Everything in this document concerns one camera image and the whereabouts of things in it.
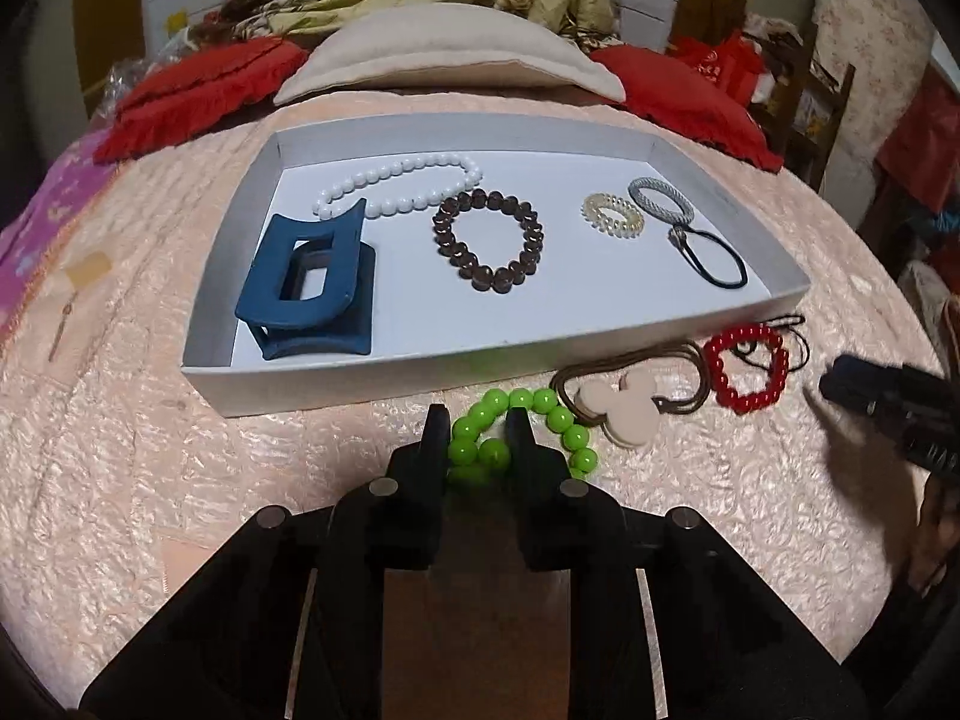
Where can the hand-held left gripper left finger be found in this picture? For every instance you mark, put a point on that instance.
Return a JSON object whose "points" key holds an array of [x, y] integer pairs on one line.
{"points": [[435, 450]]}

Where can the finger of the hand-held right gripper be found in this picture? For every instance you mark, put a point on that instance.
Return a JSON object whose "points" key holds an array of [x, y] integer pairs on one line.
{"points": [[862, 369], [855, 396]]}

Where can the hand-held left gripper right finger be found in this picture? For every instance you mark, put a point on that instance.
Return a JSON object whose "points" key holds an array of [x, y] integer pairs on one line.
{"points": [[521, 450]]}

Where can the white cardboard tray box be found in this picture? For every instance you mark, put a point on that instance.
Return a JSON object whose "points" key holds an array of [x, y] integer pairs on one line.
{"points": [[420, 300]]}

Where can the blue hair claw clip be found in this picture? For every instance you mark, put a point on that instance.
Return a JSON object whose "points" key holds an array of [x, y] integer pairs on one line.
{"points": [[262, 292]]}

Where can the person's right hand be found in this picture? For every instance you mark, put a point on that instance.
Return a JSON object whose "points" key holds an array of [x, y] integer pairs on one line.
{"points": [[937, 532]]}

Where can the white crumpled cloth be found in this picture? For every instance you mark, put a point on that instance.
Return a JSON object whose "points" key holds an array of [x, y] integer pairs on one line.
{"points": [[930, 307]]}

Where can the red hanging garment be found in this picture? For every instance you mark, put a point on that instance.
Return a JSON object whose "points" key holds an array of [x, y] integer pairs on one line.
{"points": [[922, 135]]}

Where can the wooden chair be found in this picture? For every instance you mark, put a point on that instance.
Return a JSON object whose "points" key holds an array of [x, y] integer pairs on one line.
{"points": [[825, 127]]}

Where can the red frilled pillow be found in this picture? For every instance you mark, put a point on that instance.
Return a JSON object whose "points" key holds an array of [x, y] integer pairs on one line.
{"points": [[675, 97], [195, 90]]}

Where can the red shopping bag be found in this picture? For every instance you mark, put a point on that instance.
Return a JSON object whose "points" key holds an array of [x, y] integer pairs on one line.
{"points": [[720, 60]]}

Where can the white pillow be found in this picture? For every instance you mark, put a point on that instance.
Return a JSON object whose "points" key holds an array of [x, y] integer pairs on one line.
{"points": [[450, 52]]}

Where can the purple floral sheet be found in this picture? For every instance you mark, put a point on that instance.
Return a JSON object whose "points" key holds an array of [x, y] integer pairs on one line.
{"points": [[52, 202]]}

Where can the clear plastic wrap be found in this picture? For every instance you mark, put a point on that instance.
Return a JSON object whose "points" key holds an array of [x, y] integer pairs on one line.
{"points": [[120, 79]]}

